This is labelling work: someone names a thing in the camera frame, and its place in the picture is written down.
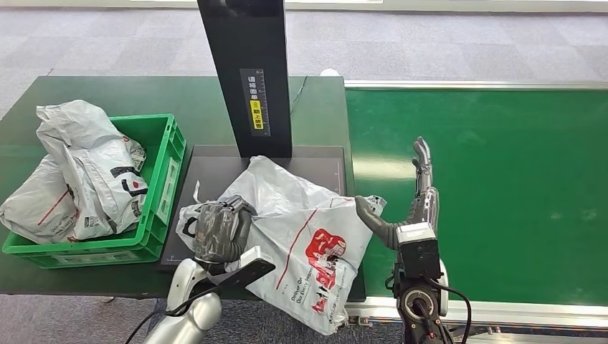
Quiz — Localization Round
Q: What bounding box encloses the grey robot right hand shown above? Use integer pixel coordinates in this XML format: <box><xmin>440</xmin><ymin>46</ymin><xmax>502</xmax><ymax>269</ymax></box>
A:
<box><xmin>353</xmin><ymin>136</ymin><xmax>440</xmax><ymax>252</ymax></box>

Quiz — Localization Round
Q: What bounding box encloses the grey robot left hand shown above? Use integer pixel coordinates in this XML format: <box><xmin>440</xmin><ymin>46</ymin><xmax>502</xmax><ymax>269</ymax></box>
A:
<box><xmin>192</xmin><ymin>194</ymin><xmax>258</xmax><ymax>264</ymax></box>

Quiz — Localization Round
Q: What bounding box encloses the grey red-printed plastic mail package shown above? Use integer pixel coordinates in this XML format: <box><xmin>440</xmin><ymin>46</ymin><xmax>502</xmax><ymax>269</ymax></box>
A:
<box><xmin>176</xmin><ymin>156</ymin><xmax>388</xmax><ymax>337</ymax></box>

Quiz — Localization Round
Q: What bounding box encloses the green conveyor belt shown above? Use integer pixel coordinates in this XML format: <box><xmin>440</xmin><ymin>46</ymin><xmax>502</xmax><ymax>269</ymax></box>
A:
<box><xmin>344</xmin><ymin>80</ymin><xmax>608</xmax><ymax>344</ymax></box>

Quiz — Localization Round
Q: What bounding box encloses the grey package with black print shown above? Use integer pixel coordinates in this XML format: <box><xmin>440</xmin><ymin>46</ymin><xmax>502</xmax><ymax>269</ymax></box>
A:
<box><xmin>35</xmin><ymin>100</ymin><xmax>149</xmax><ymax>241</ymax></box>

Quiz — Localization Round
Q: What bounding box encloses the black inbound scanner machine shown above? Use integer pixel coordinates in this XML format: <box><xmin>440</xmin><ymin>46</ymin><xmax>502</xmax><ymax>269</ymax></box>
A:
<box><xmin>158</xmin><ymin>0</ymin><xmax>356</xmax><ymax>272</ymax></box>

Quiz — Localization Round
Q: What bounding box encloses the grey package with red line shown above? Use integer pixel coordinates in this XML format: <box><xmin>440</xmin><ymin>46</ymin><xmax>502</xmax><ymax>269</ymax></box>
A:
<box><xmin>0</xmin><ymin>154</ymin><xmax>80</xmax><ymax>245</ymax></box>

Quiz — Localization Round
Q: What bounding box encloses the green plastic crate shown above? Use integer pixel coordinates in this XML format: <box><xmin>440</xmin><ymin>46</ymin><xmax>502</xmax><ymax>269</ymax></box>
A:
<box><xmin>2</xmin><ymin>113</ymin><xmax>187</xmax><ymax>270</ymax></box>

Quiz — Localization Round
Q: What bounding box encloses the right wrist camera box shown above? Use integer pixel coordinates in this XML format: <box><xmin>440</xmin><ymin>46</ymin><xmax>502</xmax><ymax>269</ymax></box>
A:
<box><xmin>395</xmin><ymin>221</ymin><xmax>442</xmax><ymax>281</ymax></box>

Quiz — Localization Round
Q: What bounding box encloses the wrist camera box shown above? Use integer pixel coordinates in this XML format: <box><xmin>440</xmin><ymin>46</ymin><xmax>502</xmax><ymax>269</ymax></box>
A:
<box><xmin>223</xmin><ymin>246</ymin><xmax>277</xmax><ymax>288</ymax></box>
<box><xmin>395</xmin><ymin>221</ymin><xmax>442</xmax><ymax>281</ymax></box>

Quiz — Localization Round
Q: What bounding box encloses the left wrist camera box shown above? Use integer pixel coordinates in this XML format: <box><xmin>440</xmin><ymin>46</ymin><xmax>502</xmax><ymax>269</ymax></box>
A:
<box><xmin>223</xmin><ymin>246</ymin><xmax>277</xmax><ymax>288</ymax></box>

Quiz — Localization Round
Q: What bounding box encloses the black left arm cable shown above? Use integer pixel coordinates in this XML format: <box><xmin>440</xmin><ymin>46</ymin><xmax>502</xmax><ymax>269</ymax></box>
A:
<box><xmin>124</xmin><ymin>285</ymin><xmax>214</xmax><ymax>344</ymax></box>

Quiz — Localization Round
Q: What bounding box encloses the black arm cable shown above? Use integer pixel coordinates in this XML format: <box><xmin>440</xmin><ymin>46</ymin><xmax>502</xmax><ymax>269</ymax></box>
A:
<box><xmin>124</xmin><ymin>285</ymin><xmax>214</xmax><ymax>344</ymax></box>
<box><xmin>427</xmin><ymin>277</ymin><xmax>472</xmax><ymax>344</ymax></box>

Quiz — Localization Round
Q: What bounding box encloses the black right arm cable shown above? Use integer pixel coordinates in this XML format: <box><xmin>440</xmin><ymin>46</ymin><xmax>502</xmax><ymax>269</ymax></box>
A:
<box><xmin>427</xmin><ymin>277</ymin><xmax>472</xmax><ymax>344</ymax></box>

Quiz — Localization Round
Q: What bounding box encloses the thin black machine cable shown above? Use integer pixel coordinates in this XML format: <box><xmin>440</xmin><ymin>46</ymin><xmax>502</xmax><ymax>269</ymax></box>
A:
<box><xmin>290</xmin><ymin>75</ymin><xmax>309</xmax><ymax>115</ymax></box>

